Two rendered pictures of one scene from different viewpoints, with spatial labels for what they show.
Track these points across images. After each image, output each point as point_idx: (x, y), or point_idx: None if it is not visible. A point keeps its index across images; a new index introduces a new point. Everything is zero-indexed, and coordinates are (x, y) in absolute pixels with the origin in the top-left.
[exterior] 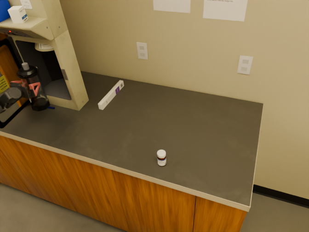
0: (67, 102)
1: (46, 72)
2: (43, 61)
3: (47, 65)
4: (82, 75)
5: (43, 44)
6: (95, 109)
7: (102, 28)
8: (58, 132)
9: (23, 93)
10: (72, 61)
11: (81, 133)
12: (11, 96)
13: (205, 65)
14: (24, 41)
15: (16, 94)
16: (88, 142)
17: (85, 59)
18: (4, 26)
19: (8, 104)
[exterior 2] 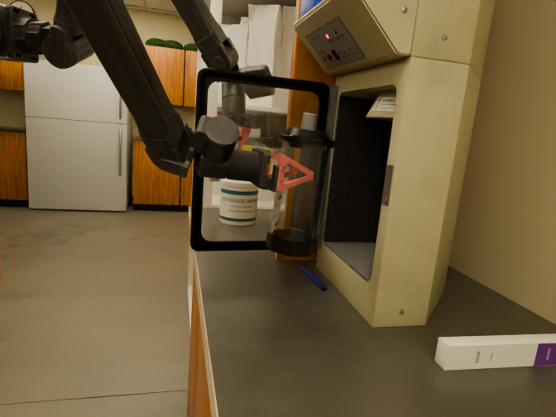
0: (359, 286)
1: (371, 211)
2: (378, 184)
3: (381, 198)
4: (461, 280)
5: (385, 99)
6: (423, 354)
7: None
8: (265, 330)
9: (256, 170)
10: (432, 165)
11: (310, 375)
12: (206, 129)
13: None
14: (359, 110)
15: (222, 135)
16: (292, 414)
17: (493, 247)
18: (317, 5)
19: (199, 160)
